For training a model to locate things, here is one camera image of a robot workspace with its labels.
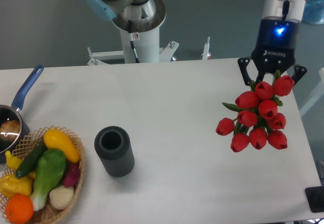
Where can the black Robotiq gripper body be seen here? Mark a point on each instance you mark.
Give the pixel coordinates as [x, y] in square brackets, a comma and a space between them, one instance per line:
[275, 46]

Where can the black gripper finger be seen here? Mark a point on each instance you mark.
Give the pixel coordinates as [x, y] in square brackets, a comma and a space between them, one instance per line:
[298, 72]
[243, 63]

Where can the red tulip bouquet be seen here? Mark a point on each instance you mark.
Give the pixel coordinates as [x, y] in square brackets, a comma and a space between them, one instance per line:
[258, 121]

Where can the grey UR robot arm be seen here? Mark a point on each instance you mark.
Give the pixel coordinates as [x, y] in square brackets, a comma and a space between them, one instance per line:
[285, 10]

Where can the dark grey ribbed vase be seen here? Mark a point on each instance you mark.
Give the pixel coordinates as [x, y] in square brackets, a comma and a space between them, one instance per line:
[113, 147]

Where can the blue plastic bag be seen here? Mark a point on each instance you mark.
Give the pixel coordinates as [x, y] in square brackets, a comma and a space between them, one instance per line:
[313, 12]

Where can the black device at table edge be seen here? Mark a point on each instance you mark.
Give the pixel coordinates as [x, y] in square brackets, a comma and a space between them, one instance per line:
[314, 197]

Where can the yellow squash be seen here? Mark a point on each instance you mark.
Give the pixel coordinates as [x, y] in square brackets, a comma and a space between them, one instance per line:
[55, 138]

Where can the purple red radish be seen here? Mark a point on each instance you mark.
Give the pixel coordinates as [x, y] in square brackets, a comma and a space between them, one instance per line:
[72, 175]

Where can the green bok choy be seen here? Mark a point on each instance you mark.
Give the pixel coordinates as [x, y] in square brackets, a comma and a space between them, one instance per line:
[49, 172]

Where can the white garlic bulb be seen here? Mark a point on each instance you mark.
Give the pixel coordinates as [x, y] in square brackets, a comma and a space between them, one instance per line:
[61, 196]

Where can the dark green cucumber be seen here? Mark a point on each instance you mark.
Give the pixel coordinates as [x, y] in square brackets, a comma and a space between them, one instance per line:
[30, 161]

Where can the bread roll in pan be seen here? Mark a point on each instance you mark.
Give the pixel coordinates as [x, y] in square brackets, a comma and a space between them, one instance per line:
[10, 130]

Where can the woven wicker basket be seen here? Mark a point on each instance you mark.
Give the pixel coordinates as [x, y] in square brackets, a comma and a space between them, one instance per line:
[49, 214]

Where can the yellow banana pepper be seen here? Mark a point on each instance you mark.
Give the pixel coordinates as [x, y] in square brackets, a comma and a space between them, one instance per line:
[12, 163]

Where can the yellow bumpy gourd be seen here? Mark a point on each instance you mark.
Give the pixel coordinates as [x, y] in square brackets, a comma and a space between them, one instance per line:
[11, 185]

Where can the orange fruit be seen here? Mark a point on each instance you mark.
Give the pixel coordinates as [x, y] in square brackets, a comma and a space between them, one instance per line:
[19, 209]

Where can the white frame at right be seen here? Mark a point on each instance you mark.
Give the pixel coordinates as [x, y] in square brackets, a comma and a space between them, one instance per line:
[315, 94]

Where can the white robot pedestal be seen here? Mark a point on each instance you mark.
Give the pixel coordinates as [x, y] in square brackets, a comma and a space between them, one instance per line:
[139, 28]

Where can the white metal base frame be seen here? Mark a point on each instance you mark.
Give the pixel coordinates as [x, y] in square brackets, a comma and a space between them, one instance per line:
[106, 55]

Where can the blue handled saucepan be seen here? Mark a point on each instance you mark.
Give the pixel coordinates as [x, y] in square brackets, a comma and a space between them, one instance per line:
[12, 112]

